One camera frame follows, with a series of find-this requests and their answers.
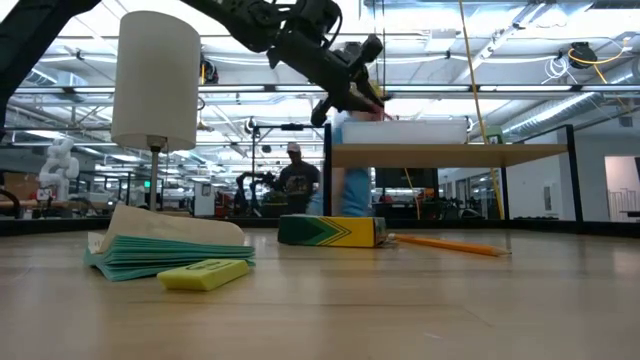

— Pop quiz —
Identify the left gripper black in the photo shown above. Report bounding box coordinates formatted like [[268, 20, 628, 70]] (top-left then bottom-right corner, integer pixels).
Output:
[[267, 27, 387, 127]]

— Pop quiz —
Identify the green yellow crayon box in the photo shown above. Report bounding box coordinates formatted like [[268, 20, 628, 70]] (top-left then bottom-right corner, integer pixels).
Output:
[[277, 213, 389, 250]]

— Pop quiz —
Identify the yellow pencil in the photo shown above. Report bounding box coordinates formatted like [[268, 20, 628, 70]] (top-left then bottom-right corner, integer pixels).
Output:
[[387, 233, 513, 259]]

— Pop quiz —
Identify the yellow eraser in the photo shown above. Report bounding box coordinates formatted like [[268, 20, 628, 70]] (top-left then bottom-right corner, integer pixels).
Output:
[[156, 258, 251, 293]]

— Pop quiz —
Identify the teal sticky note pad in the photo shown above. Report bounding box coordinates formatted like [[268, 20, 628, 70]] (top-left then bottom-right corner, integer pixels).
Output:
[[83, 204, 257, 284]]

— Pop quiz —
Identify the clear supply box purple lid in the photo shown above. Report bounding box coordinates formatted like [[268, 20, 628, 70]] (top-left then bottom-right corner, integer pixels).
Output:
[[332, 116, 472, 146]]

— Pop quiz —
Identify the brown cardboard box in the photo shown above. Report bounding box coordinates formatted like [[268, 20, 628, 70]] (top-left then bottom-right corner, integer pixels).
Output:
[[2, 172, 40, 201]]

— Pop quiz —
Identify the black monitor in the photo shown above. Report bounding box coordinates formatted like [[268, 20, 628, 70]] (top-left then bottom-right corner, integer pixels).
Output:
[[374, 167, 439, 190]]

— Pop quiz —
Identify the wooden shelf board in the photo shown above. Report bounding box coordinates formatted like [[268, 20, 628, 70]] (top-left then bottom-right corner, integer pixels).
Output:
[[331, 143, 569, 169]]

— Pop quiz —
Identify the person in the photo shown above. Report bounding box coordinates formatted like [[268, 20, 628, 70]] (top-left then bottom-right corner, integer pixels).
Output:
[[274, 141, 322, 217], [305, 109, 375, 218]]

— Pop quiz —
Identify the white cabinet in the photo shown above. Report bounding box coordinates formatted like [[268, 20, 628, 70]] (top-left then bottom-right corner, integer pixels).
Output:
[[193, 181, 217, 218]]

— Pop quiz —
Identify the white shade wooden base lamp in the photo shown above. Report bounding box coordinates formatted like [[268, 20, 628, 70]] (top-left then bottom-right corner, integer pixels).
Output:
[[110, 10, 202, 217]]

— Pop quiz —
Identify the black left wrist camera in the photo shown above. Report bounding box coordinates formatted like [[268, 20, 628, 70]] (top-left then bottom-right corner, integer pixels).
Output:
[[294, 0, 345, 39]]

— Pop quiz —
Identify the yellow hanging cable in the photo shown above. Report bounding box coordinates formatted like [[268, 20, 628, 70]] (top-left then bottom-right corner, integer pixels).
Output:
[[457, 0, 506, 221]]

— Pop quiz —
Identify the wooden shelf with black frame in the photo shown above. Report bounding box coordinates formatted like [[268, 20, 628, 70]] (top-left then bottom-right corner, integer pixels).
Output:
[[322, 123, 585, 236]]

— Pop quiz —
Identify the black background station frame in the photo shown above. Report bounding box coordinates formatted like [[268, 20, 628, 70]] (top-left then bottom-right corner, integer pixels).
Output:
[[249, 122, 326, 217]]

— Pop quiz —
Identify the black ceiling cable reel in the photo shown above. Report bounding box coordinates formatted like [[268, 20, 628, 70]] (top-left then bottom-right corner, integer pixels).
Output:
[[568, 41, 600, 70], [199, 52, 220, 85]]

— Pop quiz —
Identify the black table frame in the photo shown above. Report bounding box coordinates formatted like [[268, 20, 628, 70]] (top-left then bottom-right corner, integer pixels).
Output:
[[0, 215, 640, 238]]

